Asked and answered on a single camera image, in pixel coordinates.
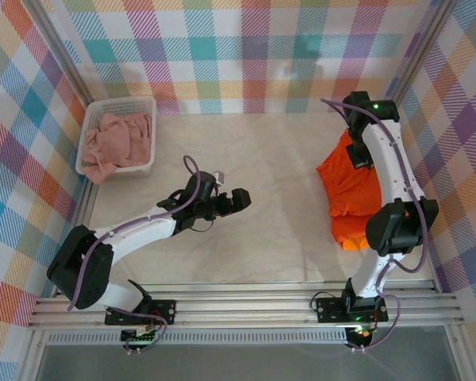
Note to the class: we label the bright red-orange shorts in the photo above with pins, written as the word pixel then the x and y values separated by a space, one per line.
pixel 349 190

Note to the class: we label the light orange shorts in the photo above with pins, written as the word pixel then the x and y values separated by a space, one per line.
pixel 353 244

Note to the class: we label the pink shorts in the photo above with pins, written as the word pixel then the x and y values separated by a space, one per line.
pixel 119 143

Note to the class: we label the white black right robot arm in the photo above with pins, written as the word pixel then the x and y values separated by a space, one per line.
pixel 385 158

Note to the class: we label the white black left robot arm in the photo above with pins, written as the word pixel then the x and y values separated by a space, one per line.
pixel 143 230

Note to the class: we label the white plastic mesh basket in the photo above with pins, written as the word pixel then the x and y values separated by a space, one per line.
pixel 119 105

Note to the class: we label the aluminium corner post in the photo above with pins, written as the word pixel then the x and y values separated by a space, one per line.
pixel 59 51
pixel 416 59

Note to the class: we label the aluminium frame rail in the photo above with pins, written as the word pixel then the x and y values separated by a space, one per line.
pixel 242 305

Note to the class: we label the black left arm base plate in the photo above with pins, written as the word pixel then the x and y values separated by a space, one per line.
pixel 168 305

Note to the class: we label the aluminium side rail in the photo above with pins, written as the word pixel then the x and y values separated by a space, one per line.
pixel 88 190

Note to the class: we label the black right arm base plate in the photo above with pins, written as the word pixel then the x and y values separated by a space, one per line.
pixel 329 309

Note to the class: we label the aluminium frame bar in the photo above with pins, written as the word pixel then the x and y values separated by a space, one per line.
pixel 31 357
pixel 458 353

